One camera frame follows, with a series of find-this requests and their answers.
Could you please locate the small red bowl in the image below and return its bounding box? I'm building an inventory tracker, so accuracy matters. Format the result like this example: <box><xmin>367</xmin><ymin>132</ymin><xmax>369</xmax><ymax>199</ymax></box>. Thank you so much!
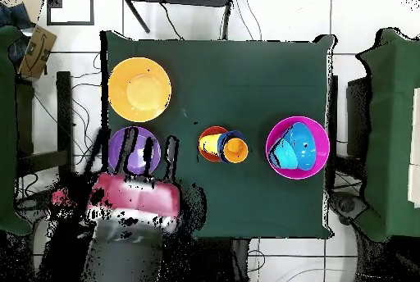
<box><xmin>197</xmin><ymin>125</ymin><xmax>231</xmax><ymax>163</ymax></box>

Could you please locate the yellow cup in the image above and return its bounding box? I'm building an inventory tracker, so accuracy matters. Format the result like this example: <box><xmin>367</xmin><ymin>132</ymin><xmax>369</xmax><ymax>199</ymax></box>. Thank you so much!
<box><xmin>199</xmin><ymin>133</ymin><xmax>227</xmax><ymax>158</ymax></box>

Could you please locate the small dark blue bowl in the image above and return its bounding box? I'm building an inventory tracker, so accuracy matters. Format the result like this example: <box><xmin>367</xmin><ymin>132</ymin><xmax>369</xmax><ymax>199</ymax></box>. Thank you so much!
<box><xmin>216</xmin><ymin>130</ymin><xmax>246</xmax><ymax>164</ymax></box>

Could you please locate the orange cup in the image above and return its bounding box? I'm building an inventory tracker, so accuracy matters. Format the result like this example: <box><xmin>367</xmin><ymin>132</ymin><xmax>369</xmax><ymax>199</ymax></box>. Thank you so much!
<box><xmin>222</xmin><ymin>137</ymin><xmax>249</xmax><ymax>165</ymax></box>

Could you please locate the medium sky blue bowl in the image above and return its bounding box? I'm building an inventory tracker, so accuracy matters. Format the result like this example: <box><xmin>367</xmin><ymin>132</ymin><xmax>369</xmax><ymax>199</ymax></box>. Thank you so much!
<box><xmin>287</xmin><ymin>121</ymin><xmax>317</xmax><ymax>171</ymax></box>

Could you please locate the purple bowl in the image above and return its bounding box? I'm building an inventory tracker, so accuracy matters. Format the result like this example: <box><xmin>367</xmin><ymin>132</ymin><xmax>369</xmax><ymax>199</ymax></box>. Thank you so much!
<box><xmin>107</xmin><ymin>125</ymin><xmax>162</xmax><ymax>176</ymax></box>

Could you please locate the large yellow bowl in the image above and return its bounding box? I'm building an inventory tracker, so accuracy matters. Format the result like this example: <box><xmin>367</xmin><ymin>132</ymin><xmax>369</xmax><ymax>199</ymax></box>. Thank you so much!
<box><xmin>107</xmin><ymin>57</ymin><xmax>172</xmax><ymax>123</ymax></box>

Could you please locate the black floor stand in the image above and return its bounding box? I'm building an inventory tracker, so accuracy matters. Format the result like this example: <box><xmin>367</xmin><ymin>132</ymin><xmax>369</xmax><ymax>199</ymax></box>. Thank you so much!
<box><xmin>16</xmin><ymin>70</ymin><xmax>75</xmax><ymax>187</ymax></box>

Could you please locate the dark green tablecloth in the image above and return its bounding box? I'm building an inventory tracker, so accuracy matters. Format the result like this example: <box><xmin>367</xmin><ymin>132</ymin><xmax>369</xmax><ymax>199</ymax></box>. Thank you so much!
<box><xmin>99</xmin><ymin>30</ymin><xmax>336</xmax><ymax>240</ymax></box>

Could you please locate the large pink bowl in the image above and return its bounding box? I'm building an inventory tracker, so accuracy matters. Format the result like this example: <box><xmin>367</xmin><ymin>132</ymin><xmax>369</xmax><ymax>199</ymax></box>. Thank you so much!
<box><xmin>265</xmin><ymin>116</ymin><xmax>331</xmax><ymax>180</ymax></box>

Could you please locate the green covered side table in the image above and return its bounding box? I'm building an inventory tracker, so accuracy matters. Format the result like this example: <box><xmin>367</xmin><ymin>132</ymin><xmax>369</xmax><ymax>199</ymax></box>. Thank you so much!
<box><xmin>355</xmin><ymin>27</ymin><xmax>420</xmax><ymax>242</ymax></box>
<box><xmin>0</xmin><ymin>25</ymin><xmax>34</xmax><ymax>237</ymax></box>

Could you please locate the cardboard box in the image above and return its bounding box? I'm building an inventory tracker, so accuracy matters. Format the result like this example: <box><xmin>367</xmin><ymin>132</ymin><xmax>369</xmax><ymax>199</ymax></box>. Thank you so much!
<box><xmin>18</xmin><ymin>25</ymin><xmax>57</xmax><ymax>80</ymax></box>

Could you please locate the blue cloth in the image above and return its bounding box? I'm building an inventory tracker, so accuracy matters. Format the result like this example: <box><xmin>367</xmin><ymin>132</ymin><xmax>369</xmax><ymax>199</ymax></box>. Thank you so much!
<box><xmin>0</xmin><ymin>2</ymin><xmax>34</xmax><ymax>30</ymax></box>

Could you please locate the black stand foot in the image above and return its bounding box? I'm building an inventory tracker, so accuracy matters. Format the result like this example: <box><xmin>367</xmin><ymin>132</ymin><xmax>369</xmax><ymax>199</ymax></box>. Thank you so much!
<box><xmin>328</xmin><ymin>190</ymin><xmax>369</xmax><ymax>225</ymax></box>

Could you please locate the black box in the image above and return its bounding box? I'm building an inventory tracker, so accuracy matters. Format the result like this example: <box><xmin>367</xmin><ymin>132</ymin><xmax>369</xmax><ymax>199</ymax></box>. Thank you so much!
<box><xmin>345</xmin><ymin>76</ymin><xmax>372</xmax><ymax>158</ymax></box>

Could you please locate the tangle of cables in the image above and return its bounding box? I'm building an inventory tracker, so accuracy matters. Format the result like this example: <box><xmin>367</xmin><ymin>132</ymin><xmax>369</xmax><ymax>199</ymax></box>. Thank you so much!
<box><xmin>14</xmin><ymin>52</ymin><xmax>103</xmax><ymax>204</ymax></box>

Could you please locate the black square frame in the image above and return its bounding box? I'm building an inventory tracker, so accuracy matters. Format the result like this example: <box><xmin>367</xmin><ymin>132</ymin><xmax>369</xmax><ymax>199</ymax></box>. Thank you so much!
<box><xmin>46</xmin><ymin>0</ymin><xmax>95</xmax><ymax>26</ymax></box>

